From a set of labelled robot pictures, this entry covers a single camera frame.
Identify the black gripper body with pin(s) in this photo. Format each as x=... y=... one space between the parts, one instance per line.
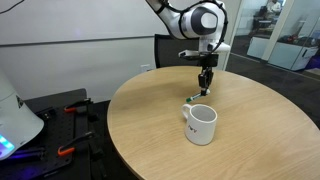
x=206 y=75

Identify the black mesh office chair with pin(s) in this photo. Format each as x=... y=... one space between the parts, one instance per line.
x=167 y=49

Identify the person behind glass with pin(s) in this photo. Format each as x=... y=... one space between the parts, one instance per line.
x=273 y=8

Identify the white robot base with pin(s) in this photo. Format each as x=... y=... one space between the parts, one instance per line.
x=18 y=124

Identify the white ceramic mug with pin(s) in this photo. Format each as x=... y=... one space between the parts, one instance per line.
x=200 y=123

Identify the white wall outlet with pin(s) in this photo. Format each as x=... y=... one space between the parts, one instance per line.
x=145 y=68

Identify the orange black clamp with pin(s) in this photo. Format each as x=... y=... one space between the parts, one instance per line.
x=70 y=146
x=73 y=107

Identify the orange black clamp rear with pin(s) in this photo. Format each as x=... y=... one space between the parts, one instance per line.
x=73 y=107

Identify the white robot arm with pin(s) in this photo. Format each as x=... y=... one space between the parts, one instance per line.
x=205 y=21

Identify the white cabinet behind glass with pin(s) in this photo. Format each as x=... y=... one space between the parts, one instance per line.
x=293 y=57

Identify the round wooden table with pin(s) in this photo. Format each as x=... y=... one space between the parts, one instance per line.
x=260 y=135

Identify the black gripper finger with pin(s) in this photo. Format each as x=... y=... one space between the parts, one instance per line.
x=203 y=91
x=208 y=89

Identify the orange black clamp front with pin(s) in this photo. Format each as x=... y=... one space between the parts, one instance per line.
x=70 y=146

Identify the white marker with green cap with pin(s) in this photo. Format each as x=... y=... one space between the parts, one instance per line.
x=192 y=98

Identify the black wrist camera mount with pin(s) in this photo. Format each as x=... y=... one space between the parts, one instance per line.
x=189 y=55

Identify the black perforated mounting board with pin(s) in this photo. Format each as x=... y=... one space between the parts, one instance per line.
x=38 y=160

